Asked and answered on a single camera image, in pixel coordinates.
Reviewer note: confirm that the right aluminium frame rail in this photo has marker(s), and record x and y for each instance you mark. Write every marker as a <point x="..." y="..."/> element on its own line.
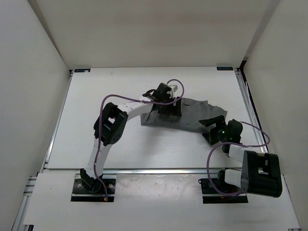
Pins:
<point x="250" y="107"/>

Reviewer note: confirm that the grey pleated skirt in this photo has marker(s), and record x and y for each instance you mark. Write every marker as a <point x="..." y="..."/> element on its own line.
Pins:
<point x="192" y="112"/>

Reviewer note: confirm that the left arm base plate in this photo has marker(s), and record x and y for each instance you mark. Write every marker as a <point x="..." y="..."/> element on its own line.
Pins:
<point x="81" y="192"/>

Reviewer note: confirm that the right blue label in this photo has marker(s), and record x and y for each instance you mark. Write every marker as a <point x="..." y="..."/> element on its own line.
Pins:
<point x="224" y="68"/>

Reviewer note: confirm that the aluminium frame rail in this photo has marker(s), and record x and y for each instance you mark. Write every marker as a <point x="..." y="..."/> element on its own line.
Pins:
<point x="250" y="107"/>
<point x="19" y="219"/>

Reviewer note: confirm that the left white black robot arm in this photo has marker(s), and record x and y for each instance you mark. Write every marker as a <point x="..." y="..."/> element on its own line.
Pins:
<point x="115" y="112"/>

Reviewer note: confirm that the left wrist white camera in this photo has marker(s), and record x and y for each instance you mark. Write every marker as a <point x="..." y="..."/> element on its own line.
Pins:
<point x="173" y="87"/>

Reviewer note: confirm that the left blue label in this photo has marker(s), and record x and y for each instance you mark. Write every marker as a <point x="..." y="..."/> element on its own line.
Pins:
<point x="82" y="70"/>

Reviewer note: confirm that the aluminium front rail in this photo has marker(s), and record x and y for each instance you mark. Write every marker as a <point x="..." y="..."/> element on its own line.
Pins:
<point x="152" y="171"/>

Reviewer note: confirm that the left aluminium frame rail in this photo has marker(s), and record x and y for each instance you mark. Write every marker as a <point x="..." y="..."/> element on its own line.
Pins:
<point x="19" y="219"/>

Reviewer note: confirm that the blue label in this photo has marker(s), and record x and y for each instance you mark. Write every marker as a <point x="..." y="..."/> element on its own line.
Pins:
<point x="224" y="68"/>
<point x="82" y="70"/>

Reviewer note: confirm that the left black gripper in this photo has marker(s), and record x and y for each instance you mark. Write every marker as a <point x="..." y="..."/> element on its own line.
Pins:
<point x="172" y="109"/>

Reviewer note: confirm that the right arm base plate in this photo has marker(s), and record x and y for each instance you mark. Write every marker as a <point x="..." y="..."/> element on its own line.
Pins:
<point x="211" y="196"/>

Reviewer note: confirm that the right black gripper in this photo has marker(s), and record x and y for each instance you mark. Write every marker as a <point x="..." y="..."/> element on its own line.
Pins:
<point x="211" y="137"/>

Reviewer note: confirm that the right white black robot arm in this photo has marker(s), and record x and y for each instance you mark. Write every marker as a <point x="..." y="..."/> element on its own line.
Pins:
<point x="259" y="174"/>

